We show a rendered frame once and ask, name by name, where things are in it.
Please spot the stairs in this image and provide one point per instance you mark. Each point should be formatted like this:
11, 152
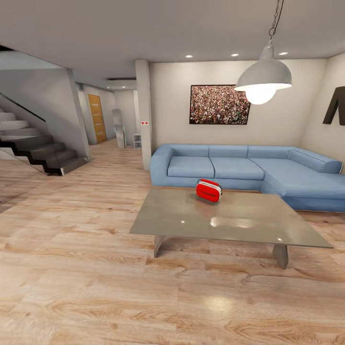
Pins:
24, 135

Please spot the sofa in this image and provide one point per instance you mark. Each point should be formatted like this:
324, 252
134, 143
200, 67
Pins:
305, 180

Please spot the standing mirror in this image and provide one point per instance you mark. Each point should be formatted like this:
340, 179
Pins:
119, 129

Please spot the radio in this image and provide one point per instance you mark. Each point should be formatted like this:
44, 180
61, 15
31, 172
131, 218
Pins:
209, 190

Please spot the door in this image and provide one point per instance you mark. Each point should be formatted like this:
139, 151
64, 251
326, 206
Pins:
97, 117

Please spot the coffee table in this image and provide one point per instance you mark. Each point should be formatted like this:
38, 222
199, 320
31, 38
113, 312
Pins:
237, 216

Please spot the picture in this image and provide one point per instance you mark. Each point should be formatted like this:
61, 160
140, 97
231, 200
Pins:
218, 105

